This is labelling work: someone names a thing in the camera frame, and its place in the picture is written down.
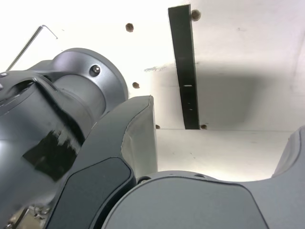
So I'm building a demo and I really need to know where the silver hex key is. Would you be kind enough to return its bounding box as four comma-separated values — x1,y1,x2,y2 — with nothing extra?
5,24,59,72

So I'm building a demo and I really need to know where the black tape strip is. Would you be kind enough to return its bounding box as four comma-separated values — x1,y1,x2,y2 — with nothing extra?
168,4,201,130

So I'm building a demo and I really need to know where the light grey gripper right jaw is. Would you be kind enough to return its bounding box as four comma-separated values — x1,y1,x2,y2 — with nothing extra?
102,126,305,229

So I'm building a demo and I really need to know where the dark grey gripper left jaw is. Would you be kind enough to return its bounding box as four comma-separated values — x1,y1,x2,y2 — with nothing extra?
45,95,159,229

